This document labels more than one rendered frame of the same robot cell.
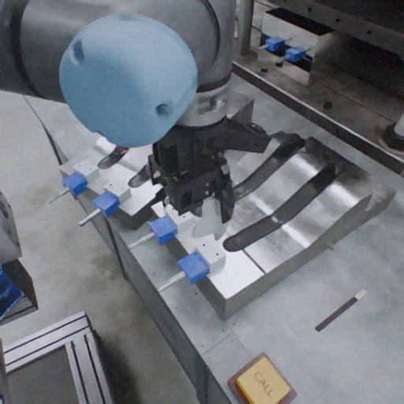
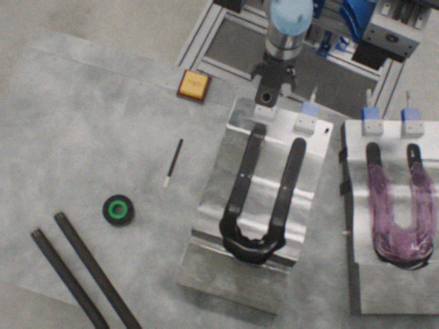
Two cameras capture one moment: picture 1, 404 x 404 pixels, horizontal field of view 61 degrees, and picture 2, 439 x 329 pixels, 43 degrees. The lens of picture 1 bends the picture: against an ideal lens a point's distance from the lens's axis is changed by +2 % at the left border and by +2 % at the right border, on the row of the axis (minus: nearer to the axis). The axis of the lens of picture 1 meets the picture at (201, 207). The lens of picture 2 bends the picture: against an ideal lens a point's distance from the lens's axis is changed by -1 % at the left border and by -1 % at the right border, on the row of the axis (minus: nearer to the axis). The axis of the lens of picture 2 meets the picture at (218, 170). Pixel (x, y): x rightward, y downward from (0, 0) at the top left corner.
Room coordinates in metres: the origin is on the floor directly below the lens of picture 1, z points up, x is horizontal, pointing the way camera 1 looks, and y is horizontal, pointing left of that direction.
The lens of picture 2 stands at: (0.69, -0.45, 2.25)
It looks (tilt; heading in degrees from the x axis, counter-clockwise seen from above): 74 degrees down; 139
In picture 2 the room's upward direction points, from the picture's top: 3 degrees clockwise
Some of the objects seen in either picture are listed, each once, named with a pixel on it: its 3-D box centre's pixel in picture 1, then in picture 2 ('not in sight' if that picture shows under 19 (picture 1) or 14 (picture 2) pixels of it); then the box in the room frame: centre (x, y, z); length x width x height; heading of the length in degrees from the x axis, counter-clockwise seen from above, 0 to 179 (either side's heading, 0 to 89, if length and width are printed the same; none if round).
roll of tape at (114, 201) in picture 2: not in sight; (119, 210); (0.31, -0.46, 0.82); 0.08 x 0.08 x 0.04
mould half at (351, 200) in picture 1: (278, 200); (256, 201); (0.51, -0.17, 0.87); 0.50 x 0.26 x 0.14; 125
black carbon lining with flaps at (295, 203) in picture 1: (273, 185); (264, 192); (0.51, -0.15, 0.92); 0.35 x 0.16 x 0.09; 125
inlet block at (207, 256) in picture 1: (188, 271); (269, 96); (0.32, 0.02, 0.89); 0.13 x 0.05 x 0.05; 125
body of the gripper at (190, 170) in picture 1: (191, 156); (280, 55); (0.33, 0.01, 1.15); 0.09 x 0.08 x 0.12; 125
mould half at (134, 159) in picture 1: (163, 139); (400, 213); (0.76, 0.10, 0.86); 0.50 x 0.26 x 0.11; 142
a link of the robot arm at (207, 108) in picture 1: (196, 95); (282, 39); (0.33, 0.01, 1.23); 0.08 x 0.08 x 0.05
